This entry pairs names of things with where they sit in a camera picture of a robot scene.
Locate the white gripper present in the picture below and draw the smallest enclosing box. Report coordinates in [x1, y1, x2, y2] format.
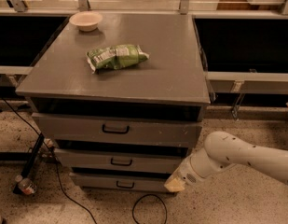
[164, 156, 202, 192]

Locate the grey drawer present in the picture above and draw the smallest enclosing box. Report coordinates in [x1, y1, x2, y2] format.
[69, 173, 169, 193]
[55, 148, 183, 174]
[33, 113, 201, 147]

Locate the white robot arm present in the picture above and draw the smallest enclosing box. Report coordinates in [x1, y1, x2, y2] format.
[164, 132, 288, 192]

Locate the grey top drawer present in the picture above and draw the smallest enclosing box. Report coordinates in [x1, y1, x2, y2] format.
[33, 113, 201, 147]

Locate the grey bottom drawer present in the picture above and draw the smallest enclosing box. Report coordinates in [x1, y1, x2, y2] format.
[69, 173, 169, 193]

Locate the grey drawer cabinet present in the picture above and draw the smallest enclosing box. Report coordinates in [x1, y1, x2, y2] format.
[16, 14, 210, 181]

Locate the green chip bag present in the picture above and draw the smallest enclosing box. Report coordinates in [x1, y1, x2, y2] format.
[86, 44, 149, 72]

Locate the black stand leg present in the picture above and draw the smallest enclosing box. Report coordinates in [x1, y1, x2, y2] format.
[13, 134, 44, 194]

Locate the beige bowl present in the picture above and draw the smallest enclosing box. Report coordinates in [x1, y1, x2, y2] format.
[69, 11, 103, 32]

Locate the black floor cable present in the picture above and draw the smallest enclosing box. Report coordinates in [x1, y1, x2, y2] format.
[1, 97, 168, 224]

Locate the grey metal railing frame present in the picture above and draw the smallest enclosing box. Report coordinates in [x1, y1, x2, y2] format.
[0, 0, 288, 121]

